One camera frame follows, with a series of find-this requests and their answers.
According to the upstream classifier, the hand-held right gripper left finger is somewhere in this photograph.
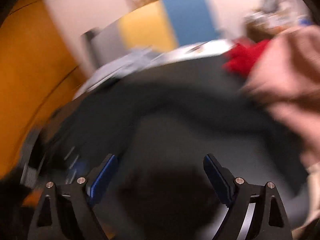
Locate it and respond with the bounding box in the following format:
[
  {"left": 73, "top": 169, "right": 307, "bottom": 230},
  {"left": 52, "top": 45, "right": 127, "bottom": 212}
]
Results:
[{"left": 27, "top": 154, "right": 118, "bottom": 240}]

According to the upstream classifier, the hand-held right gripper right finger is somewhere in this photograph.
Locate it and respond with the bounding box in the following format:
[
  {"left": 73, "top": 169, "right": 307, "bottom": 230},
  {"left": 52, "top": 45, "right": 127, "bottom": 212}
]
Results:
[{"left": 203, "top": 154, "right": 293, "bottom": 240}]

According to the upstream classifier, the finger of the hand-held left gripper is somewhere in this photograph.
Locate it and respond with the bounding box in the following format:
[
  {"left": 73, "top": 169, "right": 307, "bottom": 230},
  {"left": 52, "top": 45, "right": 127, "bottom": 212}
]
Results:
[{"left": 62, "top": 145, "right": 87, "bottom": 183}]

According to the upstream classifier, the black towel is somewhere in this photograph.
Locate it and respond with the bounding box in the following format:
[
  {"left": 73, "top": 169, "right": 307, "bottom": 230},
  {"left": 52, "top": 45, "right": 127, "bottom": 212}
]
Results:
[{"left": 50, "top": 55, "right": 309, "bottom": 198}]

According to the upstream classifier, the grey yellow blue sofa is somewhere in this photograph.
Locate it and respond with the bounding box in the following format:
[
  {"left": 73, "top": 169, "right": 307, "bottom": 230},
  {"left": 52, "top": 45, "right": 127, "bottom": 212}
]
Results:
[{"left": 75, "top": 0, "right": 310, "bottom": 240}]

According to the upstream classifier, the light grey hoodie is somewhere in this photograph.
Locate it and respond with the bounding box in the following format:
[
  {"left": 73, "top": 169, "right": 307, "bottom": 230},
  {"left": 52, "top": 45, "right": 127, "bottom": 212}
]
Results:
[{"left": 75, "top": 47, "right": 160, "bottom": 93}]

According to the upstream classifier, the red cloth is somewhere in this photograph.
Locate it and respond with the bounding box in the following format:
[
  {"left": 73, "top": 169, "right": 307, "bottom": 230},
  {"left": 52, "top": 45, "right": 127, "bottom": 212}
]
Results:
[{"left": 222, "top": 40, "right": 272, "bottom": 77}]

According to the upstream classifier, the pink cloth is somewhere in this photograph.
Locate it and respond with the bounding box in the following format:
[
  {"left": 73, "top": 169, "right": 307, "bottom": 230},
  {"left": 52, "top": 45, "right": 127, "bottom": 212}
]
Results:
[{"left": 242, "top": 26, "right": 320, "bottom": 233}]

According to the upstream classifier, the cluttered side table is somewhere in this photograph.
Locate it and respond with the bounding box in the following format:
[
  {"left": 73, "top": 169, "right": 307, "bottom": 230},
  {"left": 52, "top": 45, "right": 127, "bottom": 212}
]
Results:
[{"left": 245, "top": 0, "right": 313, "bottom": 39}]

